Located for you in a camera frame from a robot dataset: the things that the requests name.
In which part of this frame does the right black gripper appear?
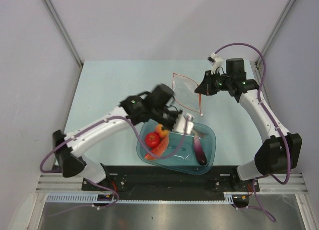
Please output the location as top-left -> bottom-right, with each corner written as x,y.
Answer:
195,70 -> 232,96

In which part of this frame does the clear orange zip top bag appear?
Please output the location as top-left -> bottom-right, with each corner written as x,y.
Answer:
172,73 -> 204,117

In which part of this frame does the toy watermelon slice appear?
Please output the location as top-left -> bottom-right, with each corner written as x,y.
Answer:
144,136 -> 169,161

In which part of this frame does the blue transparent plastic tub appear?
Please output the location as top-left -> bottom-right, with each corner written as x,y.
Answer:
136,123 -> 216,175

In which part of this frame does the grey toy fish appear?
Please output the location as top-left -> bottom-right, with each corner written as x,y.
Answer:
191,128 -> 207,139

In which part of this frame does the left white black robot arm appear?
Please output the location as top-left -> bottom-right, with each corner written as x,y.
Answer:
52,84 -> 188,190

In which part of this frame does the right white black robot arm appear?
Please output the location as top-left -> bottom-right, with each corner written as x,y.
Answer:
194,54 -> 302,191

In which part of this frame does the orange toy peach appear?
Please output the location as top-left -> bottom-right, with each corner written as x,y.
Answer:
154,124 -> 170,139

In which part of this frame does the red toy apple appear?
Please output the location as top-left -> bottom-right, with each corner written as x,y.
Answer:
144,132 -> 161,148

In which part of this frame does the purple toy eggplant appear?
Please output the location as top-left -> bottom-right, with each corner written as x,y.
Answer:
194,135 -> 207,166

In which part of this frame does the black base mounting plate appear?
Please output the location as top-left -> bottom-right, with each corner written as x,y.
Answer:
73,166 -> 259,205

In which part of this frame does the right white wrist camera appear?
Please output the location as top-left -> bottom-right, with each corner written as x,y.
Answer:
207,53 -> 223,74

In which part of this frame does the white slotted cable duct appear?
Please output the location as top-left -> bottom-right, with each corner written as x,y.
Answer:
45,193 -> 234,205

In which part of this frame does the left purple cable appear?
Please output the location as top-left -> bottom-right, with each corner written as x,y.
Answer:
40,116 -> 187,216

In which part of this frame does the right aluminium corner post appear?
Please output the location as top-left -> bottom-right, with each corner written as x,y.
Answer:
261,0 -> 297,57

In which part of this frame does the aluminium corner post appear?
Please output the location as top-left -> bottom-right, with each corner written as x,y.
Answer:
37,0 -> 84,67
261,0 -> 297,57

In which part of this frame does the left aluminium corner post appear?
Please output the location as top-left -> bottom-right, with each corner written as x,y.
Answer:
37,0 -> 84,67

